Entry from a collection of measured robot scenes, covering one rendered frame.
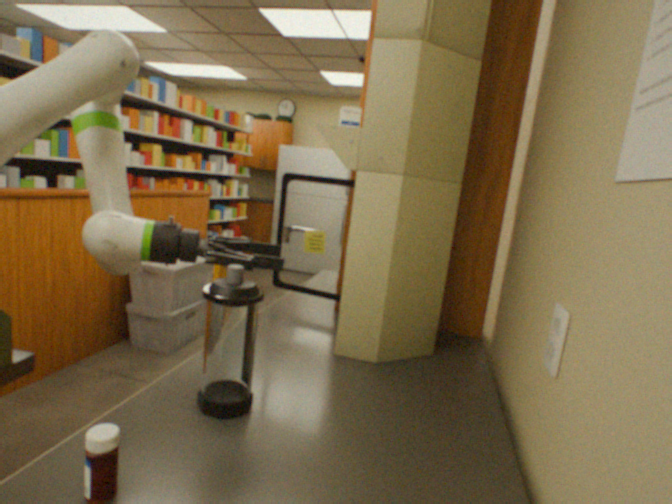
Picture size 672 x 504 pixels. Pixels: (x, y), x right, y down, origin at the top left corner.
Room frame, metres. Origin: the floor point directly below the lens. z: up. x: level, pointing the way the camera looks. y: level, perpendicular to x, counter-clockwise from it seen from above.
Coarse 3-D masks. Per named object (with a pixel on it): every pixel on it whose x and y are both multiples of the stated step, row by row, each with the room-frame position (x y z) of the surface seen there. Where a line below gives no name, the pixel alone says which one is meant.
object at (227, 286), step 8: (232, 272) 0.74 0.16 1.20; (240, 272) 0.74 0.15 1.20; (216, 280) 0.75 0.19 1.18; (224, 280) 0.75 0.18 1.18; (232, 280) 0.74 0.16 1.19; (240, 280) 0.74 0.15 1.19; (248, 280) 0.78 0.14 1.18; (208, 288) 0.73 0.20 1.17; (216, 288) 0.72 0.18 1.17; (224, 288) 0.71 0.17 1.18; (232, 288) 0.71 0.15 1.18; (240, 288) 0.72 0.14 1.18; (248, 288) 0.73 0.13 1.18; (256, 288) 0.75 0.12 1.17; (240, 296) 0.71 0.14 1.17
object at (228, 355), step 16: (208, 304) 0.72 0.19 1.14; (224, 304) 0.69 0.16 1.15; (256, 304) 0.72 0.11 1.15; (208, 320) 0.72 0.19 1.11; (224, 320) 0.70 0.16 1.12; (240, 320) 0.71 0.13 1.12; (256, 320) 0.74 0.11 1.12; (208, 336) 0.72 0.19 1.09; (224, 336) 0.70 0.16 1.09; (240, 336) 0.71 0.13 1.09; (208, 352) 0.71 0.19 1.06; (224, 352) 0.70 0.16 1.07; (240, 352) 0.71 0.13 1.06; (208, 368) 0.71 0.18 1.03; (224, 368) 0.70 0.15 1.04; (240, 368) 0.71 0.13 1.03; (208, 384) 0.71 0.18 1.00; (224, 384) 0.70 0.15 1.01; (240, 384) 0.72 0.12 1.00; (224, 400) 0.70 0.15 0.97; (240, 400) 0.72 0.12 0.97
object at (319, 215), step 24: (288, 192) 1.46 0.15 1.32; (312, 192) 1.42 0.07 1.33; (336, 192) 1.39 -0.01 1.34; (288, 216) 1.45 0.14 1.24; (312, 216) 1.42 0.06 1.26; (336, 216) 1.39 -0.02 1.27; (312, 240) 1.42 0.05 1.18; (336, 240) 1.39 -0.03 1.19; (288, 264) 1.45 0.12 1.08; (312, 264) 1.41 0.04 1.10; (336, 264) 1.38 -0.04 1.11; (312, 288) 1.41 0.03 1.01; (336, 288) 1.38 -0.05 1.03
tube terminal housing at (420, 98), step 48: (384, 48) 1.04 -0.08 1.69; (432, 48) 1.04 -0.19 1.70; (384, 96) 1.04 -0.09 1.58; (432, 96) 1.05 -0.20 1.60; (384, 144) 1.04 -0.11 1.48; (432, 144) 1.07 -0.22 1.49; (384, 192) 1.03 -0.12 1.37; (432, 192) 1.08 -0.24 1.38; (384, 240) 1.03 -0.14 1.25; (432, 240) 1.09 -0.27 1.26; (384, 288) 1.03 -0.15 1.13; (432, 288) 1.11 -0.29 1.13; (336, 336) 1.05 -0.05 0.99; (384, 336) 1.03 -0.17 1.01; (432, 336) 1.12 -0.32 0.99
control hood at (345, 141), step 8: (320, 128) 1.08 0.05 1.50; (328, 128) 1.07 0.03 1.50; (336, 128) 1.07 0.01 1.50; (344, 128) 1.06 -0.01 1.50; (352, 128) 1.06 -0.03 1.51; (360, 128) 1.05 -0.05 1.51; (328, 136) 1.07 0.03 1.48; (336, 136) 1.07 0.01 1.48; (344, 136) 1.06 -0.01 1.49; (352, 136) 1.06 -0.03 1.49; (360, 136) 1.05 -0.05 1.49; (336, 144) 1.06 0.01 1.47; (344, 144) 1.06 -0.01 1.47; (352, 144) 1.06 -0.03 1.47; (360, 144) 1.05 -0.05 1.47; (336, 152) 1.06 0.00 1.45; (344, 152) 1.06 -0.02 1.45; (352, 152) 1.06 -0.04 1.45; (344, 160) 1.06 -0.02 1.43; (352, 160) 1.05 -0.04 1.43; (352, 168) 1.05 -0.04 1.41
